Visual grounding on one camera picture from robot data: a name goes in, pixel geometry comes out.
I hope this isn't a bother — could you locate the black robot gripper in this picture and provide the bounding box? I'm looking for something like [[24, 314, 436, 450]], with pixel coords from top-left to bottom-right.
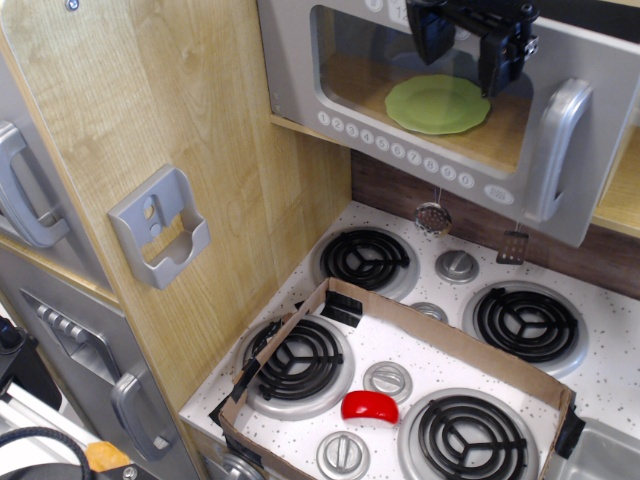
[[406, 1, 539, 98]]

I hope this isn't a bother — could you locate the grey toy microwave door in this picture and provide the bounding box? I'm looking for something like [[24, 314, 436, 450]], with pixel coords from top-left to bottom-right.
[[258, 1, 639, 246]]

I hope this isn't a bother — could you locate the green plastic plate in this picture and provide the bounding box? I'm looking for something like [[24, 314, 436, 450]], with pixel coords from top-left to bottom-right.
[[384, 74, 491, 135]]

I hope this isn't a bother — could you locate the hanging metal strainer spoon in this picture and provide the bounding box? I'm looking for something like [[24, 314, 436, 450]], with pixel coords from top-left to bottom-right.
[[414, 187, 452, 238]]

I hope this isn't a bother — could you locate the hanging metal spatula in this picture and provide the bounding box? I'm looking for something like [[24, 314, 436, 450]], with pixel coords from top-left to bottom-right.
[[496, 222, 529, 265]]

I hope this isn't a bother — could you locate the grey back stove knob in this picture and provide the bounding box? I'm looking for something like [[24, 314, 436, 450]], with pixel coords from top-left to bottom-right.
[[435, 250, 479, 284]]

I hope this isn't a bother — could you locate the back left stove burner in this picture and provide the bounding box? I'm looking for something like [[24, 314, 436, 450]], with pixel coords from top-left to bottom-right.
[[310, 227, 420, 301]]

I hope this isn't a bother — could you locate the stove burner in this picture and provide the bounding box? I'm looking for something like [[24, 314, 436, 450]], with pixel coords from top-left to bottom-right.
[[246, 315, 355, 421], [397, 388, 540, 480], [461, 281, 589, 378], [310, 227, 420, 301]]

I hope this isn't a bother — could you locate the grey small stove knob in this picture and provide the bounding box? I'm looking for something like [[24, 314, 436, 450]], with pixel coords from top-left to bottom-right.
[[411, 302, 449, 324]]

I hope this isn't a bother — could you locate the back right stove burner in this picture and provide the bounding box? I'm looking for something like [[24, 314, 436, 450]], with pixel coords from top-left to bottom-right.
[[461, 281, 589, 378]]

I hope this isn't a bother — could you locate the grey centre stove knob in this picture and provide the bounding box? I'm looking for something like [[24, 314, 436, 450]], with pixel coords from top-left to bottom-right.
[[363, 361, 413, 404]]

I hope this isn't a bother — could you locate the front left stove burner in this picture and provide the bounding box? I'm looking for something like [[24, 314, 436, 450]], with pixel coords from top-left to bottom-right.
[[246, 315, 355, 421]]

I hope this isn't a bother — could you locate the red plastic toy piece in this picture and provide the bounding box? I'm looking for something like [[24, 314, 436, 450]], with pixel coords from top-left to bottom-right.
[[340, 390, 400, 425]]

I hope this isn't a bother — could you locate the front right stove burner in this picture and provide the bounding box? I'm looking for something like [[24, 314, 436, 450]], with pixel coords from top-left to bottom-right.
[[397, 388, 540, 480]]

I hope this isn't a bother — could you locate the silver sink basin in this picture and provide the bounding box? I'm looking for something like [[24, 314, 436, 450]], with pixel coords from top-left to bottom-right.
[[544, 418, 639, 480]]

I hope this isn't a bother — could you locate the grey front stove knob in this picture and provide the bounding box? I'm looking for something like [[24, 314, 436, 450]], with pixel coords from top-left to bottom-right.
[[316, 431, 371, 480]]

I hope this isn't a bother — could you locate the grey oven knob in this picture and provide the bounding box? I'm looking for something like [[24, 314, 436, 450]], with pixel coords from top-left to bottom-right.
[[223, 453, 264, 480]]

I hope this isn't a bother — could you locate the grey ice dispenser panel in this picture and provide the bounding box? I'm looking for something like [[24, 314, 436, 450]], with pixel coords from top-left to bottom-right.
[[20, 290, 121, 385]]

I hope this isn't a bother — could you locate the brown cardboard frame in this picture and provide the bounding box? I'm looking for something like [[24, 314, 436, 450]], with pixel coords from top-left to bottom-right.
[[214, 279, 585, 479]]

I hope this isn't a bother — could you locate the grey wall phone holder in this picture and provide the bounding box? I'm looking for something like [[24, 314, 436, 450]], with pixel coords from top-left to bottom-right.
[[108, 164, 211, 290]]

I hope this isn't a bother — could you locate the upper grey fridge handle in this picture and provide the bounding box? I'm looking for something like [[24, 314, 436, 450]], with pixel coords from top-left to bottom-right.
[[1, 121, 70, 249]]

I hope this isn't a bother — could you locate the grey fridge handle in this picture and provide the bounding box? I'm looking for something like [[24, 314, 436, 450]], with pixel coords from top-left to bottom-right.
[[1, 121, 70, 249], [110, 372, 170, 462]]

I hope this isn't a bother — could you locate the lower grey fridge handle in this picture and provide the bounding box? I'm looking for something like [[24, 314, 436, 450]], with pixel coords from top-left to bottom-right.
[[110, 372, 170, 462]]

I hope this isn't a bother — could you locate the black braided cable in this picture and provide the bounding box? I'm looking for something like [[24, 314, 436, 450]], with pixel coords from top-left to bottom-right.
[[0, 424, 91, 480]]

